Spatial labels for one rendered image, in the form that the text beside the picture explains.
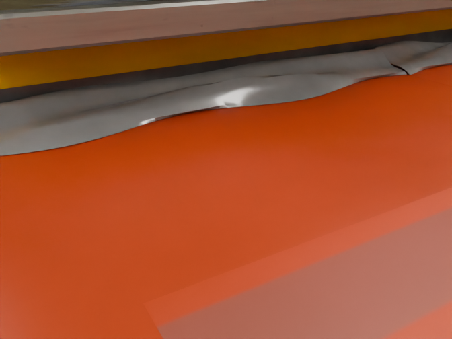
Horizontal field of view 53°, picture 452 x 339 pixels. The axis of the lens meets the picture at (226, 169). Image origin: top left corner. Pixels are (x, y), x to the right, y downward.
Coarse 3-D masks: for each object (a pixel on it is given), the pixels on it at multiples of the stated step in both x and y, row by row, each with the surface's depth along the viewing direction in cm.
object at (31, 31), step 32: (192, 0) 14; (224, 0) 14; (256, 0) 15; (288, 0) 16; (320, 0) 16; (352, 0) 17; (384, 0) 18; (416, 0) 19; (448, 0) 20; (0, 32) 12; (32, 32) 12; (64, 32) 12; (96, 32) 13; (128, 32) 13; (160, 32) 14; (192, 32) 14; (224, 32) 15
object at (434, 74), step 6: (396, 66) 21; (438, 66) 21; (444, 66) 21; (450, 66) 21; (420, 72) 20; (426, 72) 20; (432, 72) 20; (438, 72) 20; (444, 72) 20; (450, 72) 20; (420, 78) 19; (426, 78) 19; (432, 78) 19; (438, 78) 19; (444, 78) 19; (450, 78) 19; (444, 84) 18; (450, 84) 18
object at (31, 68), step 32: (256, 32) 18; (288, 32) 19; (320, 32) 20; (352, 32) 21; (384, 32) 22; (416, 32) 23; (0, 64) 14; (32, 64) 14; (64, 64) 15; (96, 64) 15; (128, 64) 16; (160, 64) 16
